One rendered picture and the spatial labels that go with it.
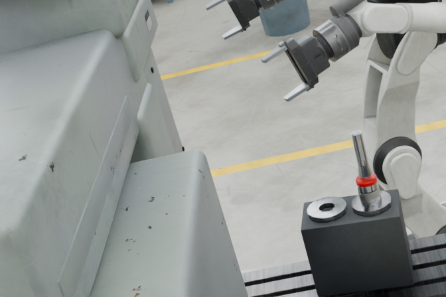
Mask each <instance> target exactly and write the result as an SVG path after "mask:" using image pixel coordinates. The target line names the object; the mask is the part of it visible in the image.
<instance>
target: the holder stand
mask: <svg viewBox="0 0 446 297"><path fill-rule="evenodd" d="M380 195H381V201H380V203H378V204H376V205H374V206H364V205H362V204H361V203H360V198H359V195H353V196H345V197H335V196H333V197H325V198H321V199H318V200H316V201H313V202H305V203H304V204H303V216H302V222H301V234H302V237H303V242H304V245H305V250H306V253H307V257H308V260H309V265H310V268H311V272H312V275H313V280H314V283H315V288H316V291H317V295H318V296H330V295H336V294H347V293H353V292H363V291H369V290H380V289H386V288H397V287H403V286H413V284H414V282H413V269H412V261H411V251H410V247H409V241H408V235H407V231H406V225H405V221H404V215H403V211H402V205H401V201H400V195H399V192H398V189H393V190H385V191H381V190H380Z"/></svg>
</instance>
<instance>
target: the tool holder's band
mask: <svg viewBox="0 0 446 297"><path fill-rule="evenodd" d="M377 180H378V179H377V176H376V175H375V174H373V173H372V174H371V178H370V179H368V180H362V179H361V178H360V177H359V176H357V177H356V185H357V186H360V187H368V186H372V185H374V184H375V183H376V182H377Z"/></svg>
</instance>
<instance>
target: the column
mask: <svg viewBox="0 0 446 297"><path fill-rule="evenodd" d="M90 297H248V293H247V290H246V287H245V284H244V280H243V277H242V273H241V270H240V267H239V264H238V260H237V258H236V254H235V251H234V247H233V244H232V240H231V238H230V234H229V231H228V227H227V225H226V220H225V218H224V214H223V211H222V207H221V205H220V200H219V198H218V194H217V191H216V188H215V185H214V181H213V178H212V175H211V171H210V168H209V165H208V161H207V159H206V156H205V154H204V153H203V152H202V151H200V150H188V151H184V152H179V153H175V154H170V155H166V156H160V157H157V158H152V159H148V160H142V161H139V162H133V163H130V164H129V168H128V170H127V174H126V177H125V181H124V183H123V188H122V190H121V194H120V197H119V201H118V203H117V207H116V210H115V214H114V217H113V221H112V224H111V227H110V232H109V234H108V238H107V241H106V245H105V247H104V251H103V254H102V258H101V261H100V265H99V267H98V271H97V274H96V278H95V281H94V285H93V287H92V291H91V294H90Z"/></svg>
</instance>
